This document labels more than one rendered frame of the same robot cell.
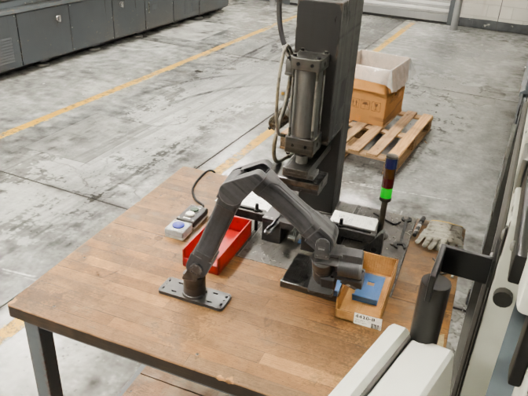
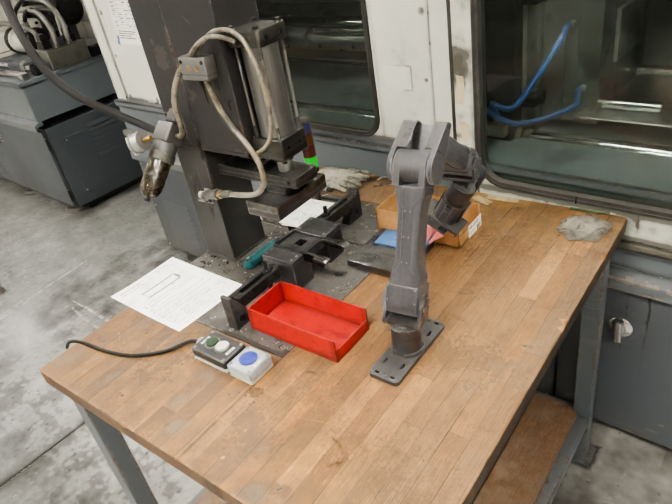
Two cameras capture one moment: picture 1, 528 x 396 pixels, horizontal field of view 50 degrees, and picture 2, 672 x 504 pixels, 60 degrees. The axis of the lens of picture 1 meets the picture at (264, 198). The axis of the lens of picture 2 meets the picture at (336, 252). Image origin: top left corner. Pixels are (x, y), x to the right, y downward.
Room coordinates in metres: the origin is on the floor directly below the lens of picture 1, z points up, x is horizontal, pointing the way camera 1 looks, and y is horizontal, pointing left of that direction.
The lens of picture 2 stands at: (1.04, 1.07, 1.74)
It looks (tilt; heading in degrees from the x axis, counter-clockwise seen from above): 32 degrees down; 292
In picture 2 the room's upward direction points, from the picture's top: 11 degrees counter-clockwise
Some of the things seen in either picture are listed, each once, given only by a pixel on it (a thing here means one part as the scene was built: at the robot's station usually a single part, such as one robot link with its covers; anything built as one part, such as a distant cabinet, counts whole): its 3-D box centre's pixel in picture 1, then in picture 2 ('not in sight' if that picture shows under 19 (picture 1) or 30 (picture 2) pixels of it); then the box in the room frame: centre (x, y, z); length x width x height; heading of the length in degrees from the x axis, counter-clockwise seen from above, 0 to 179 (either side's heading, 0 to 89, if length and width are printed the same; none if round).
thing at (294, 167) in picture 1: (305, 140); (257, 151); (1.66, -0.12, 1.22); 0.26 x 0.18 x 0.30; 160
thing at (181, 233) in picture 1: (178, 232); (251, 369); (1.59, 0.28, 0.90); 0.07 x 0.07 x 0.06; 70
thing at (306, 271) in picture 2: (295, 229); (305, 254); (1.59, -0.11, 0.94); 0.20 x 0.10 x 0.07; 70
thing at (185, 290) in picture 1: (194, 284); (406, 335); (1.27, 0.18, 0.94); 0.20 x 0.07 x 0.08; 70
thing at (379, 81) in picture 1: (372, 86); not in sight; (5.04, -0.93, 0.40); 0.67 x 0.60 x 0.50; 152
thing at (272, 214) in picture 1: (296, 218); (302, 240); (1.59, -0.11, 0.98); 0.20 x 0.10 x 0.01; 70
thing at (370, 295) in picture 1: (369, 285); not in sight; (1.33, -0.32, 0.92); 0.15 x 0.07 x 0.03; 161
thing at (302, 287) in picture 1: (316, 276); (391, 252); (1.38, -0.17, 0.91); 0.17 x 0.16 x 0.02; 70
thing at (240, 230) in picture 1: (218, 241); (306, 318); (1.51, 0.14, 0.93); 0.25 x 0.12 x 0.06; 160
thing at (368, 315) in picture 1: (368, 288); (427, 217); (1.30, -0.31, 0.93); 0.25 x 0.13 x 0.08; 160
